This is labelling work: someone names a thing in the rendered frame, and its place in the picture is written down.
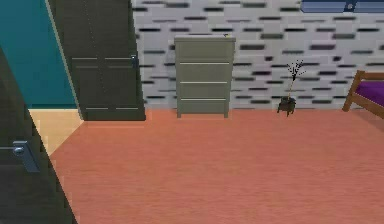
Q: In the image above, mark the grey chest of drawers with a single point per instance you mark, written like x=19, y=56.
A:
x=204, y=76

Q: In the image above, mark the bare house plant in pot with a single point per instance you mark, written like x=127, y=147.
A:
x=287, y=104

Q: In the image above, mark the dark grey room door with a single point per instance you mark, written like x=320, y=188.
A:
x=100, y=66
x=20, y=186

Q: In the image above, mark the wooden bed with purple cover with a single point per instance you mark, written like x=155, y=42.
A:
x=370, y=93

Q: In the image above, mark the blue window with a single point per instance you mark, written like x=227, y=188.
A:
x=340, y=6

